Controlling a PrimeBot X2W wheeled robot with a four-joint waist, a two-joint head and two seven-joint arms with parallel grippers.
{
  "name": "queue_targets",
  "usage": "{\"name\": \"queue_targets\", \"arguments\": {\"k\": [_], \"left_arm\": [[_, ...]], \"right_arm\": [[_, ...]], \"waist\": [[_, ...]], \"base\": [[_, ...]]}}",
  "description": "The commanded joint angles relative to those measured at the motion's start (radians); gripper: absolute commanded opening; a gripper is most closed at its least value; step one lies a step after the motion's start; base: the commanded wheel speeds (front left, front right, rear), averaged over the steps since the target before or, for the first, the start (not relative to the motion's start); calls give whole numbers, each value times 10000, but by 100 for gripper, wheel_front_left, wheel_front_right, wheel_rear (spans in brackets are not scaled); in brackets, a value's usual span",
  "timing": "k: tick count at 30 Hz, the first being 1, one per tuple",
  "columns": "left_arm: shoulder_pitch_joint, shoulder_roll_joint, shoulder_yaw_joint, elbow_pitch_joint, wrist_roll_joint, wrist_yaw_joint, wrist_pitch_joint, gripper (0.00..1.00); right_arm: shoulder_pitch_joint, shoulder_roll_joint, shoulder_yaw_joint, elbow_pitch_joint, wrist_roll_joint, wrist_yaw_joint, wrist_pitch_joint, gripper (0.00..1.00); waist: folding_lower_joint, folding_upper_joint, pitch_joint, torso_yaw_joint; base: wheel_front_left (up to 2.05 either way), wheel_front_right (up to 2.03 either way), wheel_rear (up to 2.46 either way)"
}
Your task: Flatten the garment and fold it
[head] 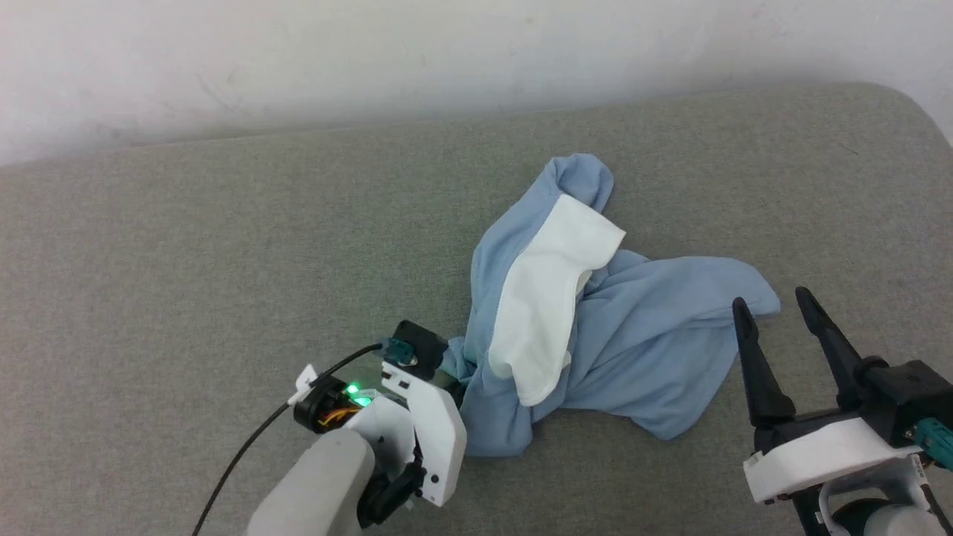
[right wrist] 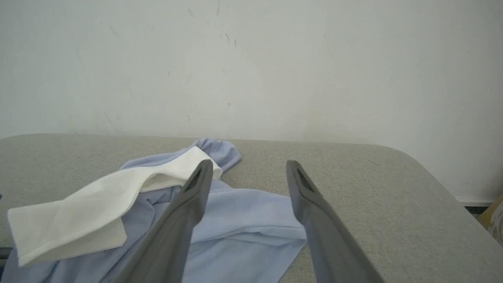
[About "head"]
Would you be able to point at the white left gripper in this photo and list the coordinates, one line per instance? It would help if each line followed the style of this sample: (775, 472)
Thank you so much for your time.
(439, 439)

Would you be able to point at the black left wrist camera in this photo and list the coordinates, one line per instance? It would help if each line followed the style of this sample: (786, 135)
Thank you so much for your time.
(421, 346)

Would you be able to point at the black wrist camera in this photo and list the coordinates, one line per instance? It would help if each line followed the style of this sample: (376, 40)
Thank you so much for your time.
(912, 394)
(421, 346)

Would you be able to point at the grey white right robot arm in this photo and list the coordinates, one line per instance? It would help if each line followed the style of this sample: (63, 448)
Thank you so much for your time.
(886, 514)

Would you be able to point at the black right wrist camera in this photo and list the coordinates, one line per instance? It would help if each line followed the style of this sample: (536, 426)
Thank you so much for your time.
(912, 394)

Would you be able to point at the light blue polo shirt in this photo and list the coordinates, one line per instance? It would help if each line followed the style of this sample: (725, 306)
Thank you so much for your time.
(655, 350)

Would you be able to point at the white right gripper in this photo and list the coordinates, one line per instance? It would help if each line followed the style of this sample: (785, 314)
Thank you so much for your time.
(819, 454)

